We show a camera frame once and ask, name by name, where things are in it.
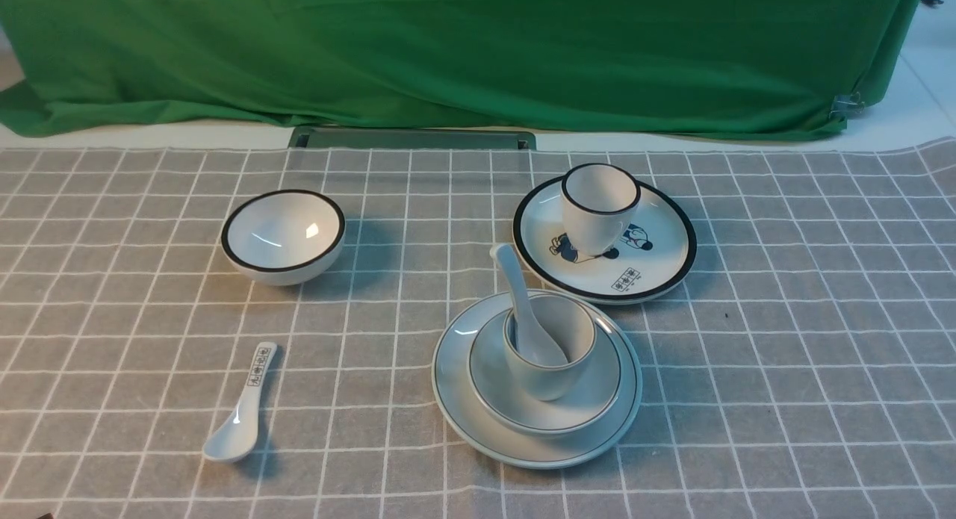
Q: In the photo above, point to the pale green-rimmed bowl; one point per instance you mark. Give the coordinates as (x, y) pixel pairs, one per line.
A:
(606, 381)

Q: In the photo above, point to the black-rimmed white bowl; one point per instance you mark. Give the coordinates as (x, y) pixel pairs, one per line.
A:
(284, 237)

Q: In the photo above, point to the white spoon with characters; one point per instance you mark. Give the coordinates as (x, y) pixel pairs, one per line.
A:
(236, 437)

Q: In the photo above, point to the black-rimmed white cup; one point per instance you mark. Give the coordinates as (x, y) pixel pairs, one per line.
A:
(598, 201)

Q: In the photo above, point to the plain white spoon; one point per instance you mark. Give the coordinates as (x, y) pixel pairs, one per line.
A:
(532, 341)

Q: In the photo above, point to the pale green cup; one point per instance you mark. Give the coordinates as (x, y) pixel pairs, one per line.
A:
(570, 327)

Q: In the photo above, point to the pale green-rimmed plate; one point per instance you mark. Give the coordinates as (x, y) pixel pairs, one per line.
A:
(457, 401)

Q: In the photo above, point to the metal clamp on backdrop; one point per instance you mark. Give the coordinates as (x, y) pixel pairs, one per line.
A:
(847, 106)

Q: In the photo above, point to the green backdrop cloth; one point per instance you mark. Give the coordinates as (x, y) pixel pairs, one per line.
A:
(764, 70)

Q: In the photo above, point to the black-rimmed cartoon plate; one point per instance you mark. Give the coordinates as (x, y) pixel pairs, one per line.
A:
(655, 253)

